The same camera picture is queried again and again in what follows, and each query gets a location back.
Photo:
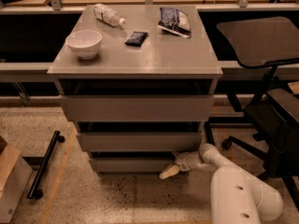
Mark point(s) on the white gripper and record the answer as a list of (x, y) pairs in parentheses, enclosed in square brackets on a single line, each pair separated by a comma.
[(183, 163)]

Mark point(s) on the grey bottom drawer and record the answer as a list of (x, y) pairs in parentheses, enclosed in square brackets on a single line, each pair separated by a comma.
[(123, 165)]

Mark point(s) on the grey drawer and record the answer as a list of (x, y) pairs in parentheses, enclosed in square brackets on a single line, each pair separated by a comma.
[(113, 142), (123, 165), (137, 108)]

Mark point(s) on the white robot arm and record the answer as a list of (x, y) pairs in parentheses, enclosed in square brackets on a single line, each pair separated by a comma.
[(236, 196)]

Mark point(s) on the grey middle drawer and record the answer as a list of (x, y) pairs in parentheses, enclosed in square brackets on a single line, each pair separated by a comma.
[(113, 142)]

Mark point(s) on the grey drawer cabinet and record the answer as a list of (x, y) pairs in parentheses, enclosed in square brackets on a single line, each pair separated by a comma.
[(165, 65)]

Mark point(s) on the grey top drawer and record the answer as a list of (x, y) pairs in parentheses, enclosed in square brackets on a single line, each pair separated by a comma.
[(137, 108)]

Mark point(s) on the black table leg bar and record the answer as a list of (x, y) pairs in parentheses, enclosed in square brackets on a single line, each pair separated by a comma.
[(209, 134)]

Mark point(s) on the small dark snack packet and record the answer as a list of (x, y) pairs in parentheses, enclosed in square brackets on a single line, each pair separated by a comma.
[(136, 39)]

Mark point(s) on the blue chip bag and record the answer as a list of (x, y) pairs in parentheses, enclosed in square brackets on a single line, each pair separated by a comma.
[(175, 21)]

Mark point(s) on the white ceramic bowl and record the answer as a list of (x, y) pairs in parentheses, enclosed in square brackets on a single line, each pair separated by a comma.
[(84, 43)]

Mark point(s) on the white box on floor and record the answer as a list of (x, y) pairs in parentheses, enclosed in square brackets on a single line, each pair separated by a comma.
[(13, 189)]

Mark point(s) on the black office chair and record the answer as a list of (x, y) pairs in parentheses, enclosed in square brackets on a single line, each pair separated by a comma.
[(269, 43)]

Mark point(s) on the cardboard box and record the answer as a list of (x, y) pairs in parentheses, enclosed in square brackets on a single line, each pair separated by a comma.
[(8, 158)]

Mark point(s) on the clear plastic bottle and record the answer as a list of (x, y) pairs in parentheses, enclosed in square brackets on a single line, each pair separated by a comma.
[(108, 15)]

